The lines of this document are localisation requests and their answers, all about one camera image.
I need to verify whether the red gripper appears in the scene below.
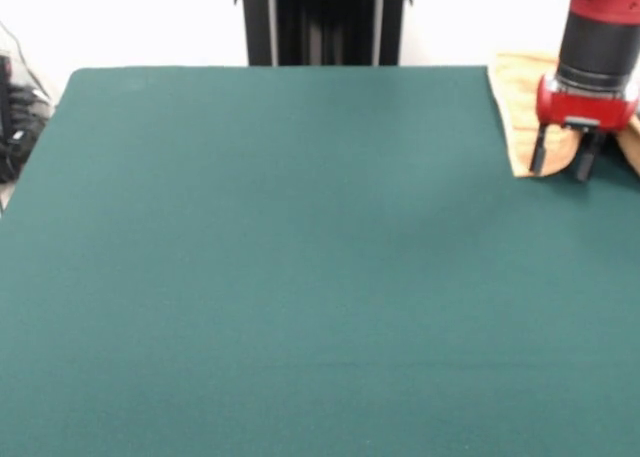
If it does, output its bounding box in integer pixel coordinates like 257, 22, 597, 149
529, 74, 640, 183

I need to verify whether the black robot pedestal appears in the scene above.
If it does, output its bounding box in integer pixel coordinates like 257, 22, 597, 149
232, 0, 415, 67

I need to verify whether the dark green table cloth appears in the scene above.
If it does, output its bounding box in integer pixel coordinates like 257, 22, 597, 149
0, 65, 640, 457

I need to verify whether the orange terry towel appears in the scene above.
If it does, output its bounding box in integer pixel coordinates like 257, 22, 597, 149
487, 50, 640, 179

